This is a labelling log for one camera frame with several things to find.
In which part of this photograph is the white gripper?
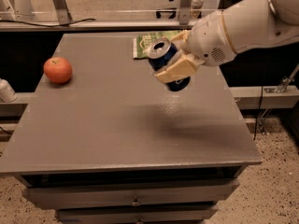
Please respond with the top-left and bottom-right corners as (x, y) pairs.
(153, 11), (236, 84)

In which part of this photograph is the blue pepsi can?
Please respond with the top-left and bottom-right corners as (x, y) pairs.
(147, 37), (191, 91)

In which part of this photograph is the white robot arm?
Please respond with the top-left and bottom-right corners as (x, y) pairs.
(154, 0), (299, 84)

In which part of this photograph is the green chip bag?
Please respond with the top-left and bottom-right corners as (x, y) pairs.
(133, 30), (180, 59)

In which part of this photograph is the grey drawer cabinet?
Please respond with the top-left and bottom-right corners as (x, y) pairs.
(0, 30), (263, 224)

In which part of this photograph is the red apple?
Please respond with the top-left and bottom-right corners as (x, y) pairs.
(43, 57), (73, 84)

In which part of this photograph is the upper grey drawer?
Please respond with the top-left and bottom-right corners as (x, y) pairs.
(22, 178), (239, 209)

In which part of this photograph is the grey drawer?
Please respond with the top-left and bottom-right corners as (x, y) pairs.
(57, 204), (217, 224)
(22, 178), (239, 209)

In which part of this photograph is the white cylinder object at left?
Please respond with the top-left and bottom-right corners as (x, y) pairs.
(0, 79), (17, 103)

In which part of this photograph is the lower grey drawer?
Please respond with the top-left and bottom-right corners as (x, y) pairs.
(57, 204), (217, 224)

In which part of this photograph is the black cable at right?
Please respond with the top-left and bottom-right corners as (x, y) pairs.
(252, 86), (264, 141)

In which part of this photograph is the metal railing frame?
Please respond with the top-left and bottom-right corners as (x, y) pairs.
(0, 0), (220, 31)

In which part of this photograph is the black cable on rail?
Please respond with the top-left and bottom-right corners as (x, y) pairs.
(0, 18), (97, 28)

